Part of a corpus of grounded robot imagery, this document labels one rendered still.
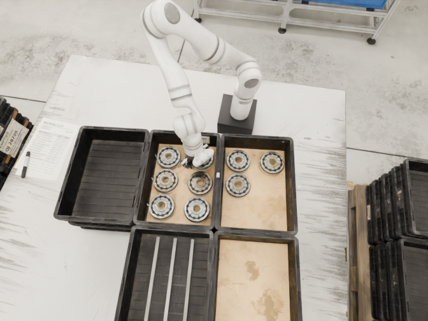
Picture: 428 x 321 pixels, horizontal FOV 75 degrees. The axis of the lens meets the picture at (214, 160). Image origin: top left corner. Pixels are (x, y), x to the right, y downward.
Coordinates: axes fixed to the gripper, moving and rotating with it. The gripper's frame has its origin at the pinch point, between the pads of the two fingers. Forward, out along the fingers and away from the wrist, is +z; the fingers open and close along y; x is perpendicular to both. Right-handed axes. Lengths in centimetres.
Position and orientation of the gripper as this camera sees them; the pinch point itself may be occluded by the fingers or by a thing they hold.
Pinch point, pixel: (195, 162)
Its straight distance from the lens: 118.6
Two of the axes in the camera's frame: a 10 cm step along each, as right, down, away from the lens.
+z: 0.1, 4.0, 9.2
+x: 6.4, 7.0, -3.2
